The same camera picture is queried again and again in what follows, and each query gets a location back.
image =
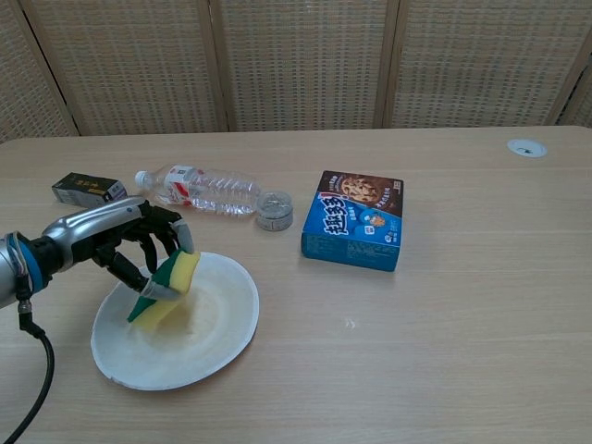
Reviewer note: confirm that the yellow green sponge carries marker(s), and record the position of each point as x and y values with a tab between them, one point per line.
182	273

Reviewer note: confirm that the blue brown cookie box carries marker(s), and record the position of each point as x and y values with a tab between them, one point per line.
351	222

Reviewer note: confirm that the white round table grommet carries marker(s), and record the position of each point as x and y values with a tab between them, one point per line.
527	148

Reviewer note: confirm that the small black gold-print box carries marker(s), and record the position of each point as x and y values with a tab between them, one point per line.
83	187

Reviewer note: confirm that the white round plate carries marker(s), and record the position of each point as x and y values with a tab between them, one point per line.
185	351

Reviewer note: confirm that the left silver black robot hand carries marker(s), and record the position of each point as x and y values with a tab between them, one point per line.
92	226

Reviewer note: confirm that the clear plastic water bottle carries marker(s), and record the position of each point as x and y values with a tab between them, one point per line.
217	189

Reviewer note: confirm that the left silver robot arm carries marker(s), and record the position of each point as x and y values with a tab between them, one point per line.
9	277

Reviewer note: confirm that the woven wood-framed screen panel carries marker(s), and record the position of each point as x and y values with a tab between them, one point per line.
129	65
485	60
305	65
583	106
23	78

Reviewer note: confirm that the small round clear tin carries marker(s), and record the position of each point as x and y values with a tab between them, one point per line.
275	213

